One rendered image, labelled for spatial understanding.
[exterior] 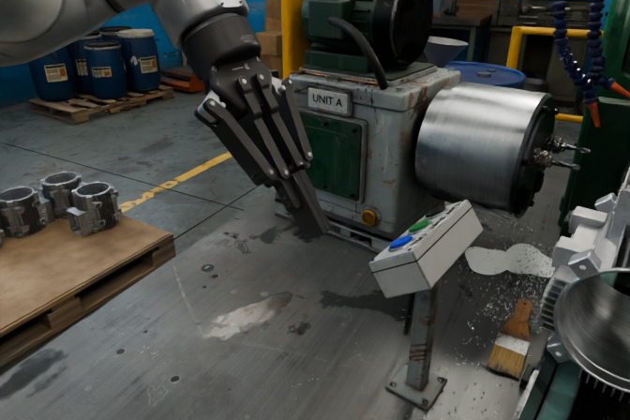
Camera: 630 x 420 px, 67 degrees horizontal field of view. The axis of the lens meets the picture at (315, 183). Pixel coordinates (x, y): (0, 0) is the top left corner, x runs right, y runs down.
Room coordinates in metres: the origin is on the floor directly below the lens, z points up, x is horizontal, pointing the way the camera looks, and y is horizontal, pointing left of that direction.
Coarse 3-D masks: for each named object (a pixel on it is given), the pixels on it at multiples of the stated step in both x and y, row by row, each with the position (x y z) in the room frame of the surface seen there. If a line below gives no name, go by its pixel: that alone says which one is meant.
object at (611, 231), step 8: (624, 184) 0.51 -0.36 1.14; (624, 192) 0.50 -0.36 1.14; (616, 200) 0.54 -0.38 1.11; (624, 200) 0.49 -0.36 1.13; (616, 208) 0.50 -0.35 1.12; (624, 208) 0.49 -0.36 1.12; (616, 216) 0.50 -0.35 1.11; (624, 216) 0.49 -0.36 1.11; (608, 224) 0.51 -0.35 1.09; (616, 224) 0.50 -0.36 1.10; (624, 224) 0.49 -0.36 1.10; (608, 232) 0.50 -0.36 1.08; (616, 232) 0.49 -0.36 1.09; (624, 232) 0.49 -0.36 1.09
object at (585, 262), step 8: (600, 200) 0.60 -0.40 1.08; (608, 200) 0.58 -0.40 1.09; (600, 208) 0.59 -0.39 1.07; (608, 208) 0.58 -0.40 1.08; (576, 256) 0.46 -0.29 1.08; (584, 256) 0.44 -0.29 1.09; (592, 256) 0.44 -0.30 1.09; (568, 264) 0.45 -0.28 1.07; (576, 264) 0.45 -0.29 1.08; (584, 264) 0.44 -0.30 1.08; (592, 264) 0.44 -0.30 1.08; (600, 264) 0.44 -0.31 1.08; (576, 272) 0.44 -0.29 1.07; (584, 272) 0.44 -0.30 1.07; (592, 272) 0.43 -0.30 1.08; (552, 344) 0.45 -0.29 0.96; (560, 344) 0.44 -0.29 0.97; (552, 352) 0.44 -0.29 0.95; (560, 352) 0.44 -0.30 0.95; (560, 360) 0.44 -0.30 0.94; (568, 360) 0.43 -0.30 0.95
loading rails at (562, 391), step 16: (624, 288) 0.72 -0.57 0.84; (544, 352) 0.46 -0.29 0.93; (528, 368) 0.55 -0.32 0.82; (544, 368) 0.44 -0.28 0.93; (560, 368) 0.45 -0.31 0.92; (576, 368) 0.45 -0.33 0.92; (528, 384) 0.41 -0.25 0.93; (544, 384) 0.42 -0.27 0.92; (560, 384) 0.43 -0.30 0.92; (576, 384) 0.43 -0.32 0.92; (528, 400) 0.39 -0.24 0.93; (544, 400) 0.40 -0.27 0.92; (560, 400) 0.40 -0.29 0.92; (576, 400) 0.45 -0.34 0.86; (528, 416) 0.37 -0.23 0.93; (544, 416) 0.38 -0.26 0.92; (560, 416) 0.38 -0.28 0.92
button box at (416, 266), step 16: (448, 208) 0.58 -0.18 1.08; (464, 208) 0.58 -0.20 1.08; (432, 224) 0.54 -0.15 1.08; (448, 224) 0.53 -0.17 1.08; (464, 224) 0.56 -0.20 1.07; (480, 224) 0.58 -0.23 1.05; (416, 240) 0.49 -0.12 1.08; (432, 240) 0.50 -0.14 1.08; (448, 240) 0.52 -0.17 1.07; (464, 240) 0.54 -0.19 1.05; (384, 256) 0.49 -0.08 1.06; (400, 256) 0.47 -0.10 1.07; (416, 256) 0.46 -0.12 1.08; (432, 256) 0.48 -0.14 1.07; (448, 256) 0.50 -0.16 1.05; (384, 272) 0.48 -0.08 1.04; (400, 272) 0.47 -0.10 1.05; (416, 272) 0.46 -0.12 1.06; (432, 272) 0.46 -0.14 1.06; (384, 288) 0.48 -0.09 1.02; (400, 288) 0.47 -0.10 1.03; (416, 288) 0.46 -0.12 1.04
